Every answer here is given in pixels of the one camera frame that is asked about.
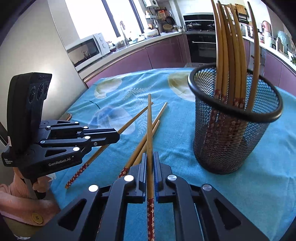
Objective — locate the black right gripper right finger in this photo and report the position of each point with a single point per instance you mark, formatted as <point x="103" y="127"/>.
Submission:
<point x="165" y="189"/>

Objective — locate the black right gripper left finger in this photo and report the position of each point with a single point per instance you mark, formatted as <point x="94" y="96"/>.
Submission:
<point x="138" y="193"/>

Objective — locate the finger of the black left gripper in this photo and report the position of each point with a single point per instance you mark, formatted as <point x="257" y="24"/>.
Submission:
<point x="102" y="143"/>
<point x="107" y="134"/>

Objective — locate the bamboo chopstick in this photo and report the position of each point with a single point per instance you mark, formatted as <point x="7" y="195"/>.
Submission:
<point x="219" y="56"/>
<point x="228" y="54"/>
<point x="243" y="66"/>
<point x="150" y="179"/>
<point x="140" y="145"/>
<point x="120" y="131"/>
<point x="235" y="72"/>
<point x="144" y="148"/>

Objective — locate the pink left sleeve forearm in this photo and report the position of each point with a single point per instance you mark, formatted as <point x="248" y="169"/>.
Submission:
<point x="17" y="204"/>

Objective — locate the kitchen faucet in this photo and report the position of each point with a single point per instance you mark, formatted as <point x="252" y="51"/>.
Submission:
<point x="122" y="26"/>

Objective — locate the purple kitchen cabinets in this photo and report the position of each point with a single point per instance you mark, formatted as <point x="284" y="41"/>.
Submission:
<point x="174" y="51"/>

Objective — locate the left hand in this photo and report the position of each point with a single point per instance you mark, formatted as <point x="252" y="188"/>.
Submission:
<point x="42" y="184"/>

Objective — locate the blue floral tablecloth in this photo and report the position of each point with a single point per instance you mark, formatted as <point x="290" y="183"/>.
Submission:
<point x="263" y="189"/>

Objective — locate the black mesh utensil holder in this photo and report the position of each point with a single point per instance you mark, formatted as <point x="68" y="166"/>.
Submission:
<point x="225" y="135"/>

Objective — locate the white microwave oven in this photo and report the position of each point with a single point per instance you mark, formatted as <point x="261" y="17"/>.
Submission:
<point x="85" y="51"/>

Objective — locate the bamboo chopstick in holder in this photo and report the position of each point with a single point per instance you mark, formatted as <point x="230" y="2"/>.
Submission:
<point x="243" y="66"/>
<point x="235" y="72"/>
<point x="219" y="56"/>
<point x="228" y="54"/>

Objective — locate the white water heater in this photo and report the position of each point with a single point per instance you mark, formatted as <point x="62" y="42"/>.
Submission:
<point x="151" y="3"/>

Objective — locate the black built-in oven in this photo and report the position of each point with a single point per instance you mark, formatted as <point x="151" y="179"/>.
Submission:
<point x="201" y="37"/>

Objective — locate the mint green appliance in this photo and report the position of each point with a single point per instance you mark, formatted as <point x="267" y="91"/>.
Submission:
<point x="285" y="40"/>

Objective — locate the black left camera box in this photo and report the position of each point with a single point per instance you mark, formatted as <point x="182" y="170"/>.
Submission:
<point x="27" y="93"/>

